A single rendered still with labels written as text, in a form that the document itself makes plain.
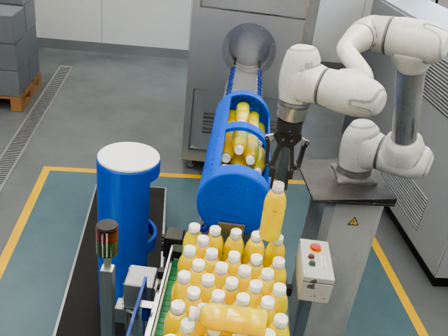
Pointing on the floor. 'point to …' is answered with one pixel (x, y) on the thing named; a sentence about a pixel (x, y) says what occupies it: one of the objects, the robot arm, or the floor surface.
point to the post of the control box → (300, 323)
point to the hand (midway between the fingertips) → (279, 177)
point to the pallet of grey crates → (19, 53)
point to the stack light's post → (107, 301)
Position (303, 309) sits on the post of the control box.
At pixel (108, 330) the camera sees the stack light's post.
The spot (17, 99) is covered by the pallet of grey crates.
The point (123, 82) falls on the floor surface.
